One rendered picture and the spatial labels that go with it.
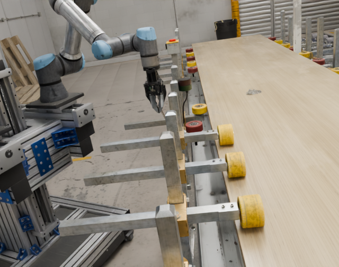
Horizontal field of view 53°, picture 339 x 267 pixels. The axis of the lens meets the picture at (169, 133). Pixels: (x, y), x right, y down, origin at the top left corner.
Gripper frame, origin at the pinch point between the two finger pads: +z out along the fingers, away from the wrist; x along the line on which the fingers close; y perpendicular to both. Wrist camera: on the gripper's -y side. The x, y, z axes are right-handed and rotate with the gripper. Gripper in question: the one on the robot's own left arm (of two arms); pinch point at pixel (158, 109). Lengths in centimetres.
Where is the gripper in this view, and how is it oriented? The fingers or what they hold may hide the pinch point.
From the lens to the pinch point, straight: 150.6
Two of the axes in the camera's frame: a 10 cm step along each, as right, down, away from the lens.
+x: 9.9, -1.1, -1.0
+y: -0.5, 3.9, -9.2
